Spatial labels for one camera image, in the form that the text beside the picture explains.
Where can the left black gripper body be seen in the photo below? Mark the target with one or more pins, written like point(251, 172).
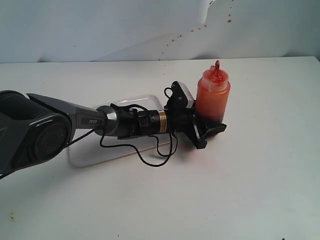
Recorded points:
point(182, 118)

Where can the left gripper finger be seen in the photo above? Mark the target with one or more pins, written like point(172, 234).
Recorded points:
point(209, 129)

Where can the red sauce squeeze bottle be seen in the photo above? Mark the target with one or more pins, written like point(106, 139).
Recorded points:
point(213, 90)

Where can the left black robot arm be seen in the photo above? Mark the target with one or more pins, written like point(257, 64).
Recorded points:
point(35, 128)

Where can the white rectangular plastic tray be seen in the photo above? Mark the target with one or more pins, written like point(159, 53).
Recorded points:
point(87, 152)

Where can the white backdrop sheet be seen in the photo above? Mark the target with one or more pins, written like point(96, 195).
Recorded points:
point(37, 31)

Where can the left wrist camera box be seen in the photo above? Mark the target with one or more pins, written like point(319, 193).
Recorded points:
point(181, 96)

